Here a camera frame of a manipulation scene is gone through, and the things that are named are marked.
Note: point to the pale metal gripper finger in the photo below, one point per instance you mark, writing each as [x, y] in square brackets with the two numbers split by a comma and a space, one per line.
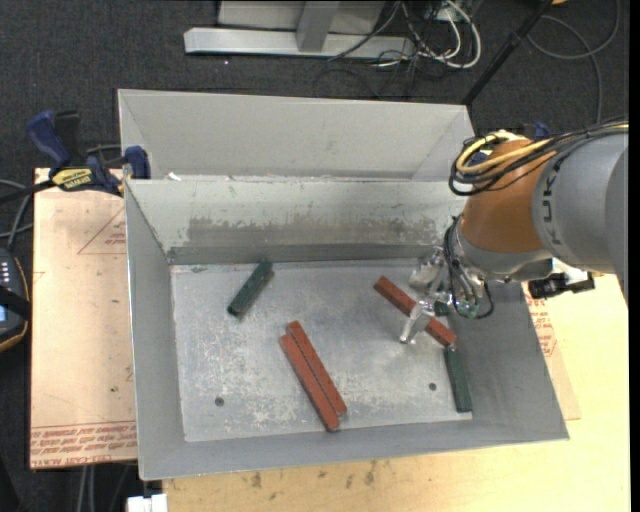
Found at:
[420, 327]
[410, 326]

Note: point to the red-brown flat block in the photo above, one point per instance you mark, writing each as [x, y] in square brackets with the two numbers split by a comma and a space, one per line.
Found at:
[320, 367]
[309, 382]
[395, 296]

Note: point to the dark green flat block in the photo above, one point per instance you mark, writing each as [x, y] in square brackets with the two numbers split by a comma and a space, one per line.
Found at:
[251, 288]
[458, 380]

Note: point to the grey metal bin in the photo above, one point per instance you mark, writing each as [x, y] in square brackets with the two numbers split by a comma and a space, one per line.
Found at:
[300, 320]

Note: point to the black cylinder on white bracket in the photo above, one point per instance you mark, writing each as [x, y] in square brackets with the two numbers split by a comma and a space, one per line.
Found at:
[555, 287]

